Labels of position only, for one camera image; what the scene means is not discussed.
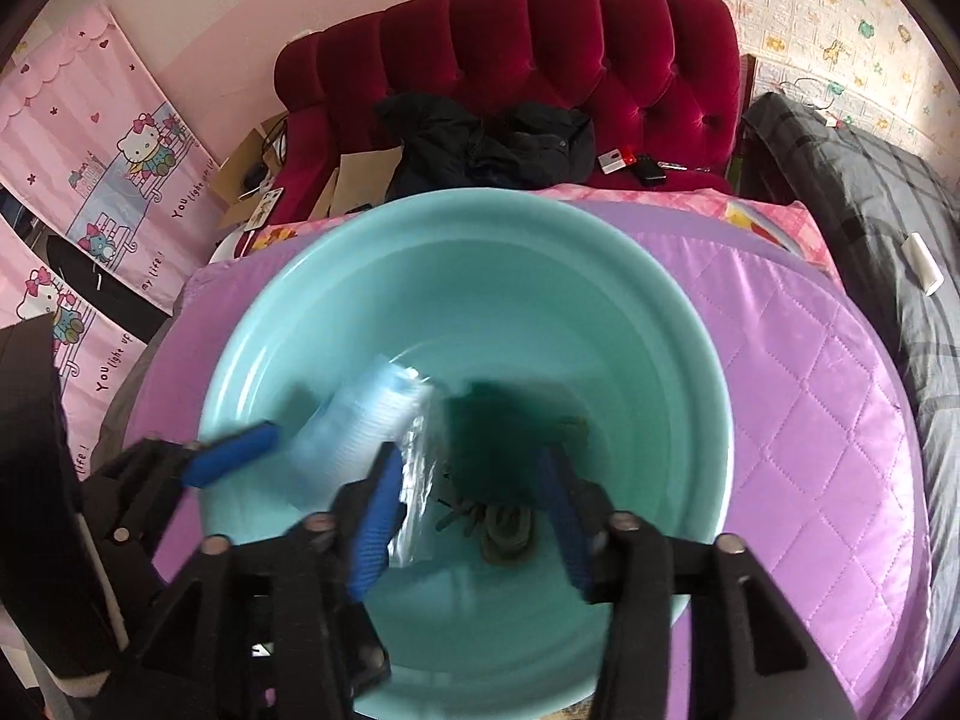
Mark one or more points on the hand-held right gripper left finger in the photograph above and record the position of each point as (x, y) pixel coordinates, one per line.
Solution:
(375, 521)

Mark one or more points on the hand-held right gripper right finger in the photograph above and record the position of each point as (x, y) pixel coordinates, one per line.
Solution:
(561, 525)

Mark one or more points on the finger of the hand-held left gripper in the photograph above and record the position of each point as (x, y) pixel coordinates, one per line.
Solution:
(232, 454)
(139, 562)

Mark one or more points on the clear plastic wrapper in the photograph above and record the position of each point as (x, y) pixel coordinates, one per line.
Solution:
(420, 480)

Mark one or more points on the blue snack packet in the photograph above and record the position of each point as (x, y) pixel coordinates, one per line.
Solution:
(352, 427)

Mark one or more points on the teal plastic basin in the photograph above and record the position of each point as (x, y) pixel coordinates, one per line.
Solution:
(450, 300)

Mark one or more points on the dark green cloth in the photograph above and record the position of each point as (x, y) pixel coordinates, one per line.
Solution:
(495, 435)

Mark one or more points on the pink cartoon curtain panel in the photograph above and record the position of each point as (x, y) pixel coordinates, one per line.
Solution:
(97, 127)
(82, 345)

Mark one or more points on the white plastic item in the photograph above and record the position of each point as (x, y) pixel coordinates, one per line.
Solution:
(229, 247)

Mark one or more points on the purple quilted blanket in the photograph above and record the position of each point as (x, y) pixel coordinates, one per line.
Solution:
(787, 427)

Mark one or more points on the white picture card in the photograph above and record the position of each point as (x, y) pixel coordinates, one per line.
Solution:
(266, 208)

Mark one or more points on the open cardboard box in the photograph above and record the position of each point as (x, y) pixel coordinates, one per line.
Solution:
(240, 202)

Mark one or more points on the flat cardboard piece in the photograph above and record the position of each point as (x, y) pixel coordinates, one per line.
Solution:
(367, 176)

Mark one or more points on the pink printed sheet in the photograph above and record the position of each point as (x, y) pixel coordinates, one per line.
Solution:
(750, 221)

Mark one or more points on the black phone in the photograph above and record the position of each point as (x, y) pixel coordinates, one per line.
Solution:
(649, 171)

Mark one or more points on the red and white box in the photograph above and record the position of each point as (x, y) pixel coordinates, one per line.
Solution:
(615, 159)

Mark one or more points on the black jacket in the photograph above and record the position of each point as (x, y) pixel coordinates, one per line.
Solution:
(450, 150)

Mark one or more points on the metal keys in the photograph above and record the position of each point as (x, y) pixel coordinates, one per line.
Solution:
(679, 165)

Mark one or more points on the small white roll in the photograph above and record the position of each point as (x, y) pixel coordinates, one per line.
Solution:
(924, 262)

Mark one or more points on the grey plaid bedding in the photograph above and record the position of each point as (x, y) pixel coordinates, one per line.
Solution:
(862, 187)

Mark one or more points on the red velvet tufted sofa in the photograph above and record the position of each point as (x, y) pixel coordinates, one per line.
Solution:
(562, 45)

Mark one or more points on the wooden bed frame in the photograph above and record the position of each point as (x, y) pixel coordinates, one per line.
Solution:
(746, 127)

